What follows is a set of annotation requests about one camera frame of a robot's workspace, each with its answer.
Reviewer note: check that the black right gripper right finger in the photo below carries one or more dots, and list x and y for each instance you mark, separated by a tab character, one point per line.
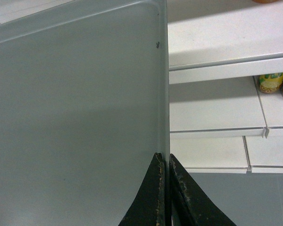
191	206

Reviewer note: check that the grey rectangular serving tray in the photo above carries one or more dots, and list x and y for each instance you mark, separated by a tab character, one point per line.
111	60

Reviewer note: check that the white metal store shelf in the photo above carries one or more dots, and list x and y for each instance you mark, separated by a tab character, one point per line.
218	122

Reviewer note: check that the yellow lemon tea bottle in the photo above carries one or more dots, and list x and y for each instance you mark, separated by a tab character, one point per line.
269	83

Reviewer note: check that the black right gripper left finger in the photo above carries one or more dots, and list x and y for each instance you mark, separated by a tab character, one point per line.
148	207

